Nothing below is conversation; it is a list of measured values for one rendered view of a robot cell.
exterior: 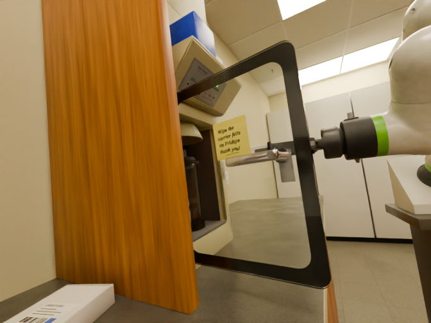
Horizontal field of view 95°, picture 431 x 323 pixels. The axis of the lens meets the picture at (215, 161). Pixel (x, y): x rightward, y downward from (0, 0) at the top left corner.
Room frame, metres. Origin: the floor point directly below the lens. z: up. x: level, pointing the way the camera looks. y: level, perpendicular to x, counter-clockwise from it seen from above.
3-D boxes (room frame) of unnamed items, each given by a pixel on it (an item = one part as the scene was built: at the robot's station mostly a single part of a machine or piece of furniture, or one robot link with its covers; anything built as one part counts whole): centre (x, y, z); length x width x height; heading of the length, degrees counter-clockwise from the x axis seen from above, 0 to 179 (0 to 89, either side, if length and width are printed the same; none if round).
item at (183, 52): (0.60, -0.01, 1.46); 0.32 x 0.12 x 0.10; 152
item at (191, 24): (0.53, 0.03, 1.56); 0.10 x 0.10 x 0.09; 62
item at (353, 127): (0.45, -0.32, 1.23); 0.09 x 0.06 x 0.12; 152
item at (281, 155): (0.33, -0.07, 1.20); 0.10 x 0.05 x 0.03; 55
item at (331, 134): (0.48, -0.26, 1.23); 0.09 x 0.08 x 0.07; 62
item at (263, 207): (0.39, -0.03, 1.19); 0.30 x 0.01 x 0.40; 55
